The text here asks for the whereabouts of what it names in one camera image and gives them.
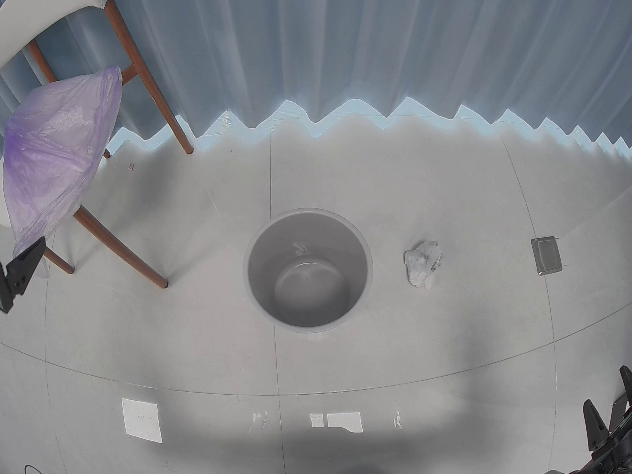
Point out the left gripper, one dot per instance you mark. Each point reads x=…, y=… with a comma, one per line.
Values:
x=6, y=289

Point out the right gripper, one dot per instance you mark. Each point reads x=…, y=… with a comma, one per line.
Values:
x=612, y=459

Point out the purple plastic bag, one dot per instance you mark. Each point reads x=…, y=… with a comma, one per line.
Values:
x=54, y=141

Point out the white trash bin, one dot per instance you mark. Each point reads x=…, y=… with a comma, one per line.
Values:
x=306, y=284

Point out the white chair with wooden legs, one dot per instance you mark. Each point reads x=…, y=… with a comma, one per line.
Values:
x=44, y=3

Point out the pale blue curtain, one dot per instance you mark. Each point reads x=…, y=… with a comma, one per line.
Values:
x=345, y=42

